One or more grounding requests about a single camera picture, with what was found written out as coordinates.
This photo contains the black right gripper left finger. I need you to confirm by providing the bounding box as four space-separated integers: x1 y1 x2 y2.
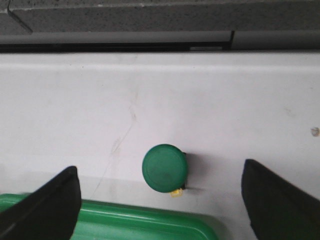
0 166 82 240

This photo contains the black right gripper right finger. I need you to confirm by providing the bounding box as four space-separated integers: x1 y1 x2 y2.
241 159 320 240

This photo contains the green mushroom push button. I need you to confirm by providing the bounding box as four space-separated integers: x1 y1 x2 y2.
142 144 189 198

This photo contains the green plastic tray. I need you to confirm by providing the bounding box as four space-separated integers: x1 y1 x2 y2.
0 194 217 240

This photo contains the grey stone counter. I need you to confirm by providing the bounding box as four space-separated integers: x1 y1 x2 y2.
0 0 320 50

